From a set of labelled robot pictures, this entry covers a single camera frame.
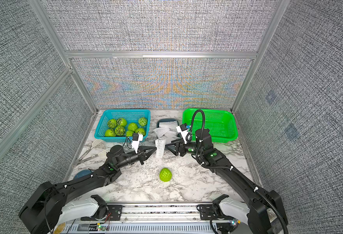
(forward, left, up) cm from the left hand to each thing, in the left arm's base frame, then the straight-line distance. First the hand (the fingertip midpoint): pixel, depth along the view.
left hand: (158, 148), depth 73 cm
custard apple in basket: (+31, +28, -15) cm, 44 cm away
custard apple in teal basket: (+31, +34, -16) cm, 49 cm away
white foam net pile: (+22, -5, -15) cm, 27 cm away
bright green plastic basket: (+31, -46, -21) cm, 59 cm away
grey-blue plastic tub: (+33, -6, -17) cm, 38 cm away
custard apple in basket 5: (+22, +13, -14) cm, 30 cm away
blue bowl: (-4, +45, -19) cm, 49 cm away
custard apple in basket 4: (+22, +34, -15) cm, 43 cm away
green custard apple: (-8, -3, -15) cm, 18 cm away
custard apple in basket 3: (+24, +28, -16) cm, 41 cm away
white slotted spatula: (+9, +38, -20) cm, 44 cm away
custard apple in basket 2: (+32, +13, -17) cm, 39 cm away
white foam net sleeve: (+1, -1, +2) cm, 2 cm away
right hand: (+2, -5, +3) cm, 6 cm away
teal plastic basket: (+29, +30, -17) cm, 45 cm away
